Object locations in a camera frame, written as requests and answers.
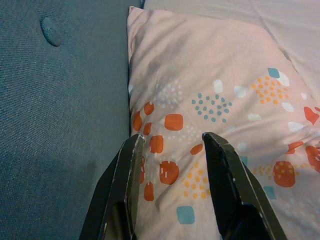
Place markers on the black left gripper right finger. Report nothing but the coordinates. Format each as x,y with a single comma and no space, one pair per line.
237,195

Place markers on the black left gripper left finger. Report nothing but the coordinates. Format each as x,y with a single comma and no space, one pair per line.
117,190

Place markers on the pink dotted pillow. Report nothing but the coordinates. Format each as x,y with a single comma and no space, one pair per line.
200,62

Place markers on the beige sheeted mattress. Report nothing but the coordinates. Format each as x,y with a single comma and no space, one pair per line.
275,15

